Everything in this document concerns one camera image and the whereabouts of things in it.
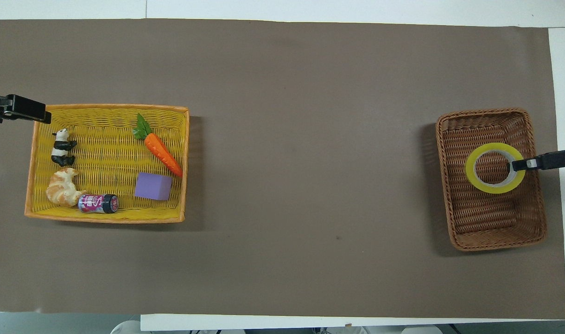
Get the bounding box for purple foam block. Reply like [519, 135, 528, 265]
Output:
[134, 172, 173, 201]

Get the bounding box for yellow tape roll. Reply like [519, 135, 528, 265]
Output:
[464, 142, 527, 194]

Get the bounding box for yellow wicker basket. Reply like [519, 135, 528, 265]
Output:
[25, 103, 190, 224]

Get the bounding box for toy croissant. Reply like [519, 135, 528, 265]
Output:
[46, 167, 87, 208]

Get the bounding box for panda toy figure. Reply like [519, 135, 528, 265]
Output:
[51, 128, 78, 167]

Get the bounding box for small pink drink can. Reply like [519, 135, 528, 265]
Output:
[77, 193, 120, 214]

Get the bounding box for brown wicker basket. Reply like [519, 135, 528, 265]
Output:
[435, 108, 548, 252]

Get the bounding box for orange toy carrot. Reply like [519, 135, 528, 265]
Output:
[132, 113, 184, 178]

